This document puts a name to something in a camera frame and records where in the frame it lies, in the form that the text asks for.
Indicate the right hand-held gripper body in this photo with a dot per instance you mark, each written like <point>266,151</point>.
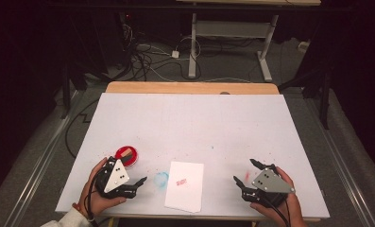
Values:
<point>271,184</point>

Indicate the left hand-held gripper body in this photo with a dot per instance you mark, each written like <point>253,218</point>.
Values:
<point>115,179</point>

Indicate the small wooden stamp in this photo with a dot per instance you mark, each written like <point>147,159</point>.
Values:
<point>123,153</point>

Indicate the person's left hand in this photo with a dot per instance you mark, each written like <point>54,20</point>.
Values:
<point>101,203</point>

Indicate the person's right hand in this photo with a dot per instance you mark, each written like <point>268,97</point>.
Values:
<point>270,214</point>

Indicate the white paper sheet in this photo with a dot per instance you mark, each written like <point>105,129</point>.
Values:
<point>184,189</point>

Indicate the large white board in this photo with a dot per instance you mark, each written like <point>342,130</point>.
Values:
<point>191,126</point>

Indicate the black metal stand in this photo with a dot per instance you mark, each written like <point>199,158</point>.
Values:
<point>66,94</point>
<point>325,101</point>

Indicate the wooden table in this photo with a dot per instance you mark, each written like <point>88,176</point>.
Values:
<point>191,87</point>

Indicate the white power adapter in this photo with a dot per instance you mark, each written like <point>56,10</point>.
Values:
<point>175,54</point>

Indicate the metal floor rail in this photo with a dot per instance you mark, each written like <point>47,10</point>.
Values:
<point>34,176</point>
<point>349,176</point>

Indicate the white desk frame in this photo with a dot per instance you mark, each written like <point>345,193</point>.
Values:
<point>193,47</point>

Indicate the white wall socket box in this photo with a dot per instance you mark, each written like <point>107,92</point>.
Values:
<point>303,46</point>

